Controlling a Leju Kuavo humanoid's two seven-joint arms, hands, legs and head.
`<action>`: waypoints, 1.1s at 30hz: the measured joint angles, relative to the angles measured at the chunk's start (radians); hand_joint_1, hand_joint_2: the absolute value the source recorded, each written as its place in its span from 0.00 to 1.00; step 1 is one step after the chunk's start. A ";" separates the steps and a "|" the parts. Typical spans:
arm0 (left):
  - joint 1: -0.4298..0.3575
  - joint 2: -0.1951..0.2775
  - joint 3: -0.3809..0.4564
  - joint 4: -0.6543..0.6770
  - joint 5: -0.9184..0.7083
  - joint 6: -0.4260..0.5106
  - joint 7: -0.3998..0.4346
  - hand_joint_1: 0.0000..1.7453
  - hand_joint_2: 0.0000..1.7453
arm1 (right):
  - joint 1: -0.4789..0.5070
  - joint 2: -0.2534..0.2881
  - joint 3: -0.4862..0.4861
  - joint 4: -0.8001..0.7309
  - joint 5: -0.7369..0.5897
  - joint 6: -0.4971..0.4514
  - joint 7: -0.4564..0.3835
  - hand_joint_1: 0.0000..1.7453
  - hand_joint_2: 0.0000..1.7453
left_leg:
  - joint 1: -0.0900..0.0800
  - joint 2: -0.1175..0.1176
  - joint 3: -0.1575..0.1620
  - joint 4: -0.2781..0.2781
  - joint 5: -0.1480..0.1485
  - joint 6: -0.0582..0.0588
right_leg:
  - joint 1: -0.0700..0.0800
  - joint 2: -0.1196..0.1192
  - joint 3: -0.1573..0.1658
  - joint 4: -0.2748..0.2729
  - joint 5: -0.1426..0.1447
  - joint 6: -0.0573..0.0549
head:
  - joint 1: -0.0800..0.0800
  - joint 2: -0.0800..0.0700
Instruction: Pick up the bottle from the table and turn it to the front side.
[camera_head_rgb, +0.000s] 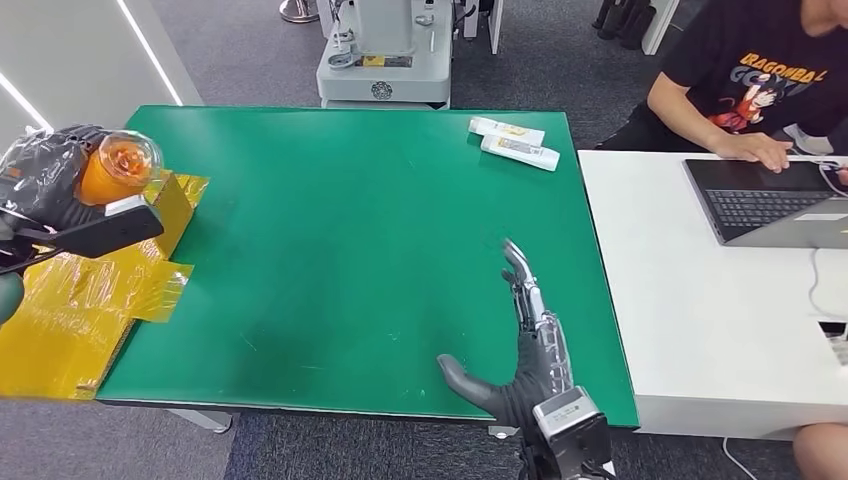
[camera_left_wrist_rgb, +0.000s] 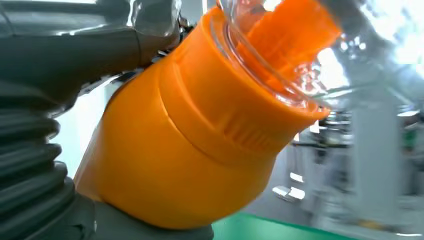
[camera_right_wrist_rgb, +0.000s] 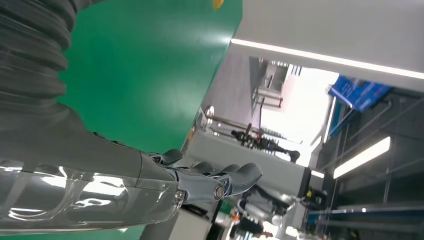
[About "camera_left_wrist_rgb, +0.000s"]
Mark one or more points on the white machine with column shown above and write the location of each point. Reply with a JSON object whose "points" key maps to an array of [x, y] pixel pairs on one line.
{"points": [[374, 149]]}

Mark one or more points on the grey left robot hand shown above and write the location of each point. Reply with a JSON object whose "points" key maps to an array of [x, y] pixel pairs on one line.
{"points": [[66, 49]]}

